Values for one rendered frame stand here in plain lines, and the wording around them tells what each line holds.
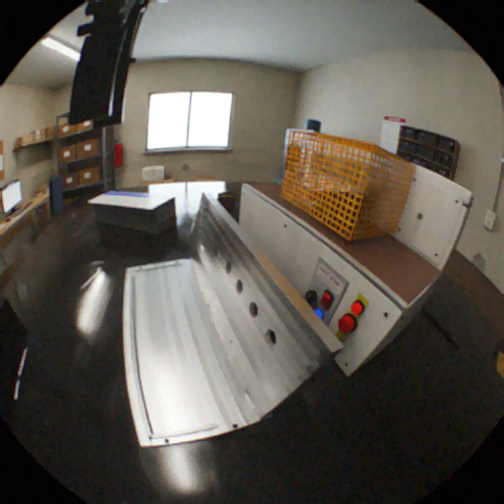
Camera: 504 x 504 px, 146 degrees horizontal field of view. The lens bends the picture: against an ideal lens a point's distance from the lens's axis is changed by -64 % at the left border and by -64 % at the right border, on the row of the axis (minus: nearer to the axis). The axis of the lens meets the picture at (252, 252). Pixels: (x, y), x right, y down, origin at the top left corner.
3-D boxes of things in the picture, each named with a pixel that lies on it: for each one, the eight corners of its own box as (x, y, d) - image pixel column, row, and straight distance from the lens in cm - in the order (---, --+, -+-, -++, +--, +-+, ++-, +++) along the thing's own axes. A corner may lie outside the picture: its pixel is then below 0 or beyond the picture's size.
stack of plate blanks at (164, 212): (96, 221, 106) (92, 200, 103) (113, 211, 113) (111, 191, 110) (159, 234, 78) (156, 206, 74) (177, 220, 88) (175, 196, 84)
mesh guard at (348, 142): (280, 196, 51) (289, 129, 50) (335, 197, 65) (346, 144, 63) (349, 240, 36) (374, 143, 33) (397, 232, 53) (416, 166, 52)
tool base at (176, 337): (128, 275, 60) (125, 264, 58) (198, 263, 60) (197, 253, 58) (146, 447, 37) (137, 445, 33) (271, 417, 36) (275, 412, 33)
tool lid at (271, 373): (202, 190, 51) (209, 191, 51) (187, 257, 58) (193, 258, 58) (332, 352, 18) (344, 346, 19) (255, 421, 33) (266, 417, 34)
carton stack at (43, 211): (62, 216, 484) (55, 178, 470) (72, 214, 466) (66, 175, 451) (42, 236, 422) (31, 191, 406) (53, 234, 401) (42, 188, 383)
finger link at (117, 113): (100, 63, 23) (101, 65, 24) (92, 129, 21) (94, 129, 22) (130, 57, 22) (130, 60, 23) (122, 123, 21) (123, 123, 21)
